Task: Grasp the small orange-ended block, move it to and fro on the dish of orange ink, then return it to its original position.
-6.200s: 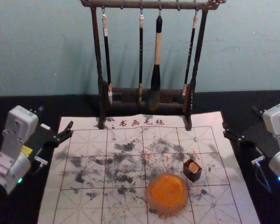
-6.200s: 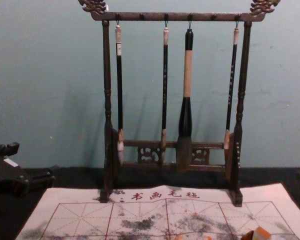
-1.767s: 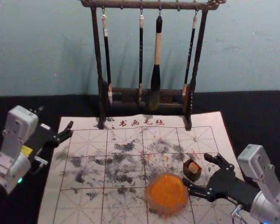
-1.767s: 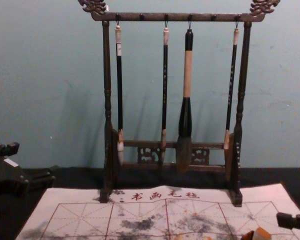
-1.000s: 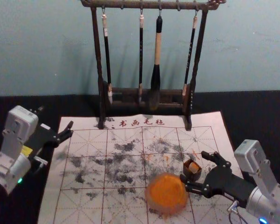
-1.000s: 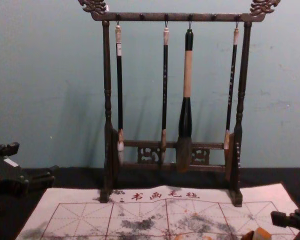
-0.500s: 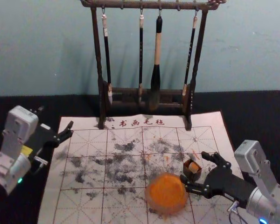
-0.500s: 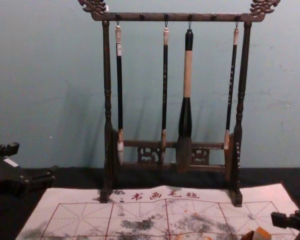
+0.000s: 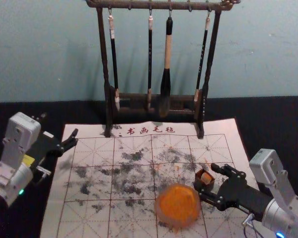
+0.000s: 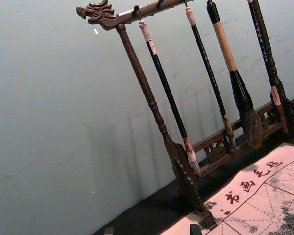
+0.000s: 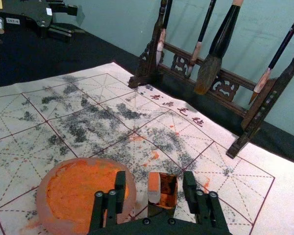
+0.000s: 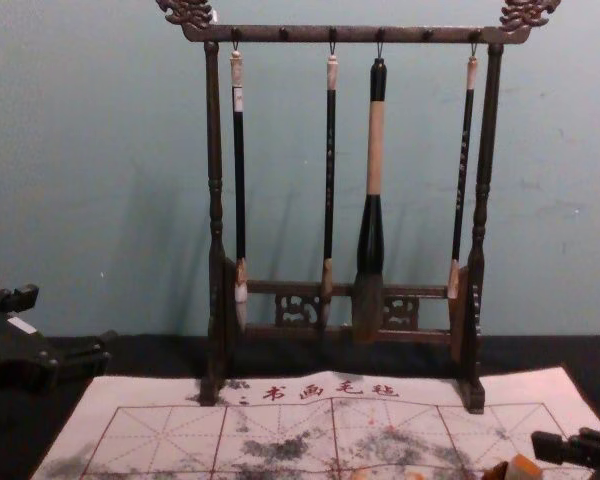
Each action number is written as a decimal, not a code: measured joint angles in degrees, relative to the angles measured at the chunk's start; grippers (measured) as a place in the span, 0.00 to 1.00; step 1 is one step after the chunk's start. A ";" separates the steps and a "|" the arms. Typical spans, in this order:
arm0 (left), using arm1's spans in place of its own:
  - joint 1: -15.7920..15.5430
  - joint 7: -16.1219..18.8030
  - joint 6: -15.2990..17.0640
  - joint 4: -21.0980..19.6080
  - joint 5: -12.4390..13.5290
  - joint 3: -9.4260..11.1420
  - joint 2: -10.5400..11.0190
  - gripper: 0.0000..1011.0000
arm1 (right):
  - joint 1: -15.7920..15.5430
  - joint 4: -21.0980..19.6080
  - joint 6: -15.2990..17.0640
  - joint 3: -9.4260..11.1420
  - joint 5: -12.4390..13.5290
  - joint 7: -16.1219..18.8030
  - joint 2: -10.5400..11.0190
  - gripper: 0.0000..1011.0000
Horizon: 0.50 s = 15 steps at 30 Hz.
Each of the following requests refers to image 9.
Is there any thin black brush, white cap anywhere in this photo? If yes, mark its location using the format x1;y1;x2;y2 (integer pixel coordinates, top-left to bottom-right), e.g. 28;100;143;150
193;16;212;103
146;15;155;111
107;14;121;113

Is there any clear dish of orange paint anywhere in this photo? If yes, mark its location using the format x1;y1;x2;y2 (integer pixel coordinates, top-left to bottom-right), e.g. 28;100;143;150
154;183;202;229

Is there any white felt mat with red grid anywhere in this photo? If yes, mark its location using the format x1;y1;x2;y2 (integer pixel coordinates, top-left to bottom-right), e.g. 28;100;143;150
40;118;262;238

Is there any pale wall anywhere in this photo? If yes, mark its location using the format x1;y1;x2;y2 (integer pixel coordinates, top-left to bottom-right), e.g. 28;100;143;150
0;0;298;104

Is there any right robot arm with grey camera bracket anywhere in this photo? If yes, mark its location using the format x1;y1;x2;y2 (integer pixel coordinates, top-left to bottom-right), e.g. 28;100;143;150
248;148;298;238

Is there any left robot arm with grey camera bracket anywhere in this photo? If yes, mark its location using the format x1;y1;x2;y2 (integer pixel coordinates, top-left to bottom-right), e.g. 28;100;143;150
0;112;42;224

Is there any dark wooden brush rack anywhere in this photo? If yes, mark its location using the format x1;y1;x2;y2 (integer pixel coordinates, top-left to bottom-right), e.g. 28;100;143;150
85;0;242;140

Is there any thick brush with tan handle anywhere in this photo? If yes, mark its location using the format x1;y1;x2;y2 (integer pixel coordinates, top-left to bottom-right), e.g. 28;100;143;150
156;16;174;118

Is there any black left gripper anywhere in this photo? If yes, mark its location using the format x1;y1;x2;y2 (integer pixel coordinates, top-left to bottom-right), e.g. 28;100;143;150
26;113;79;172

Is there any robot arm with grey camera bracket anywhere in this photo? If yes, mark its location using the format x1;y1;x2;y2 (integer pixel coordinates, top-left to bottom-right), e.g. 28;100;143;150
248;148;298;238
0;112;42;224

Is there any thin cable with silver plug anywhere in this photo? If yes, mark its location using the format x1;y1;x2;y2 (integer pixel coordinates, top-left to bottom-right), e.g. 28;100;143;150
31;165;52;186
241;213;264;238

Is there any black table cloth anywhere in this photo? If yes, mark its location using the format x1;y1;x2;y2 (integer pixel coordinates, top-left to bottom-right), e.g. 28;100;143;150
0;95;298;238

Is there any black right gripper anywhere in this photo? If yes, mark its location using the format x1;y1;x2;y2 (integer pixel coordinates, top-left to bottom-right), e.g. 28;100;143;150
193;162;274;222

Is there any small brown square box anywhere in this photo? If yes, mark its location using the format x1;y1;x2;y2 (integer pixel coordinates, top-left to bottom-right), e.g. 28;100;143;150
195;169;216;192

